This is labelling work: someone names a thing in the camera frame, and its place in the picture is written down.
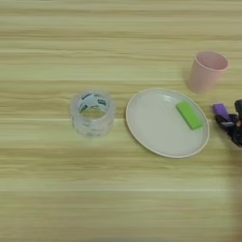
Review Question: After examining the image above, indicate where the pink plastic cup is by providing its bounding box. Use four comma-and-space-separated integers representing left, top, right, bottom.
186, 50, 230, 95

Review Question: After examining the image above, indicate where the white round plate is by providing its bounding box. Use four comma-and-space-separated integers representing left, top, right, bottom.
125, 87, 211, 159

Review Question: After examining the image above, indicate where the clear packing tape roll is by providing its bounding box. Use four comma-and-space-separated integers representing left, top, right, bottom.
70, 90, 116, 139

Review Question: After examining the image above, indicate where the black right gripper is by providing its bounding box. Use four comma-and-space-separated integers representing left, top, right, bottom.
215, 114, 242, 147

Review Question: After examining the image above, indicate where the green eraser block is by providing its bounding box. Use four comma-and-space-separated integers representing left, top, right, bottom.
175, 100, 204, 130

